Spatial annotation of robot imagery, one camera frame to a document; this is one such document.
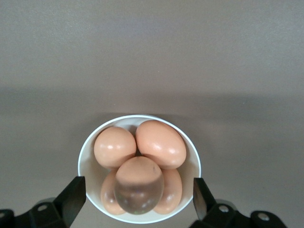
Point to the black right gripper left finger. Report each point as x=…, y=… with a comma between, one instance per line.
x=69, y=202

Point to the white round bowl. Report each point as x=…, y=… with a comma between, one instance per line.
x=89, y=168

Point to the brown egg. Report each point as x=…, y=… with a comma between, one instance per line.
x=172, y=190
x=139, y=174
x=108, y=197
x=161, y=145
x=114, y=147

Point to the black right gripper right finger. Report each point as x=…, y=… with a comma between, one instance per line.
x=202, y=202

